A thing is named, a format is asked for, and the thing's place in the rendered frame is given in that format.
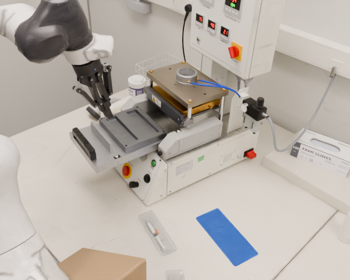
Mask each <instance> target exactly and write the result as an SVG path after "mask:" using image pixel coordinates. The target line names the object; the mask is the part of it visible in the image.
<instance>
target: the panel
mask: <svg viewBox="0 0 350 280"><path fill-rule="evenodd" d="M152 161H155V166H154V167H153V166H151V162H152ZM162 161H163V160H162V159H161V158H160V157H159V156H158V155H157V154H156V153H155V152H151V153H148V158H147V160H146V161H142V160H141V159H140V158H139V157H138V158H135V159H133V160H131V161H128V162H126V163H123V164H120V165H118V166H115V167H114V168H115V169H116V170H117V171H118V173H119V174H120V175H121V176H122V177H123V179H124V180H125V181H126V182H127V183H128V185H129V183H130V181H135V182H138V183H139V186H138V187H136V188H132V189H133V191H134V192H135V193H136V195H137V196H138V197H139V198H140V199H141V201H142V202H143V203H144V201H145V199H146V196H147V194H148V192H149V190H150V188H151V185H152V183H153V181H154V179H155V176H156V174H157V172H158V170H159V167H160V165H161V163H162ZM124 166H128V167H129V175H128V176H124V175H123V173H122V169H123V167H124ZM146 174H147V175H149V181H148V182H145V181H144V179H143V178H144V175H146Z"/></svg>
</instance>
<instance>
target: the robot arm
mask: <svg viewBox="0 0 350 280"><path fill-rule="evenodd" d="M0 35H2V36H4V37H6V38H8V39H9V40H10V41H11V42H12V43H13V44H15V45H16V46H17V48H18V50H19V51H20V52H21V53H22V54H23V55H24V56H25V57H26V58H27V59H28V60H29V61H30V62H33V63H38V64H41V63H47V62H50V61H52V60H53V59H55V58H56V57H58V56H59V55H60V54H61V55H62V56H63V55H64V56H65V58H66V60H67V61H68V63H70V64H71V65H72V67H73V69H74V71H75V73H76V75H77V81H78V83H77V85H76V86H73V88H72V89H73V90H74V91H76V92H77V93H79V94H80V95H81V96H82V97H83V98H84V99H85V100H86V101H87V102H88V103H89V104H90V105H91V106H93V107H94V108H97V107H98V109H99V110H100V111H101V112H103V114H104V116H106V117H107V118H109V119H111V118H112V117H113V114H112V111H111V109H110V106H111V103H110V100H111V99H110V98H109V96H110V95H112V94H113V89H112V79H111V69H112V66H111V65H109V64H107V63H104V64H102V63H101V61H100V59H101V58H107V57H111V56H112V54H113V51H114V40H113V37H112V36H107V35H102V34H95V33H92V32H91V30H90V29H89V28H88V21H87V18H86V15H85V13H84V11H83V8H82V6H81V4H80V3H79V1H78V0H41V2H40V4H39V6H38V7H37V9H36V10H35V8H34V7H32V6H29V5H27V4H24V3H17V4H10V5H6V6H0ZM102 74H103V79H102ZM103 82H104V83H103ZM82 85H85V86H88V88H89V90H90V93H91V95H92V97H93V99H94V100H93V99H92V98H91V97H90V96H89V95H88V94H87V93H86V92H85V91H84V88H83V87H82ZM96 88H98V90H99V93H100V95H101V97H100V96H99V93H98V91H97V89H96ZM20 160H21V156H20V153H19V149H18V148H17V146H16V144H15V143H14V142H13V141H12V140H11V139H9V138H8V137H6V136H3V135H1V134H0V280H69V277H68V276H67V275H66V274H65V273H64V272H63V271H62V270H61V269H60V268H59V267H58V265H57V264H56V262H55V261H54V259H53V258H52V256H51V255H50V253H49V252H48V249H47V246H46V245H45V243H44V241H43V239H42V237H41V235H40V234H39V232H38V231H36V230H35V228H34V226H33V224H32V222H31V220H30V218H29V216H28V214H27V212H26V210H25V208H24V206H23V204H22V202H21V197H20V193H19V186H18V180H17V174H18V168H19V164H20Z"/></svg>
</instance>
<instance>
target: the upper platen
mask: <svg viewBox="0 0 350 280"><path fill-rule="evenodd" d="M152 89H153V90H155V91H156V92H157V93H158V94H159V95H161V96H162V97H163V98H164V99H165V100H167V101H168V102H169V103H170V104H171V105H173V106H174V107H175V108H177V109H178V110H179V111H180V112H181V113H183V114H184V118H185V117H187V108H186V107H185V106H184V105H182V104H181V103H179V102H178V101H177V100H176V99H175V98H173V97H172V96H171V95H170V94H168V93H167V92H166V91H165V90H163V89H162V88H161V87H160V86H158V85H157V86H153V87H152ZM219 104H220V98H218V99H215V100H212V101H209V102H207V103H204V104H200V105H198V106H195V107H192V114H191V117H192V118H193V117H196V116H198V115H201V114H204V113H207V112H210V111H212V110H215V109H217V108H219Z"/></svg>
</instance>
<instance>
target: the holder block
mask: <svg viewBox="0 0 350 280"><path fill-rule="evenodd" d="M99 124H100V125H101V126H102V128H103V129H104V130H105V131H106V132H107V133H108V134H109V135H110V136H111V137H112V139H113V140H114V141H115V142H116V143H117V144H118V145H119V146H120V148H121V149H122V150H123V151H124V152H125V153H128V152H130V151H133V150H135V149H138V148H141V147H144V146H146V145H149V144H151V143H154V142H156V141H160V140H162V139H164V138H165V137H166V136H167V132H166V131H165V130H164V129H163V128H162V127H161V126H159V125H158V124H157V123H156V122H155V121H154V120H153V119H152V118H151V117H150V116H149V115H148V114H146V113H145V112H144V111H143V110H142V109H141V108H140V107H138V106H136V107H133V108H130V109H127V110H124V111H121V112H118V113H115V114H113V117H112V118H111V119H109V118H107V117H102V118H99Z"/></svg>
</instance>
